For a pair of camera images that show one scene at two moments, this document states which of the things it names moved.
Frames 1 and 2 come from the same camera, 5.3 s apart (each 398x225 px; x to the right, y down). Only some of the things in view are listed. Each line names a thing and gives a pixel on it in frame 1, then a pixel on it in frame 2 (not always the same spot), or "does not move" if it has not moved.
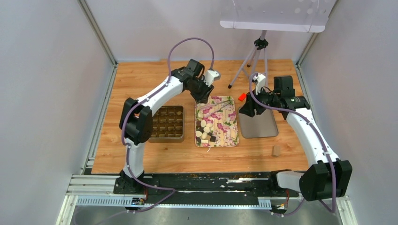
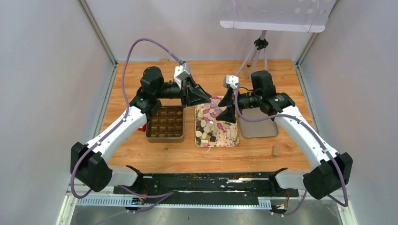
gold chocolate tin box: [168, 124] does not move
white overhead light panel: [310, 16] does not move
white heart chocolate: [198, 133] does not move
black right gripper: [248, 108] to [228, 115]
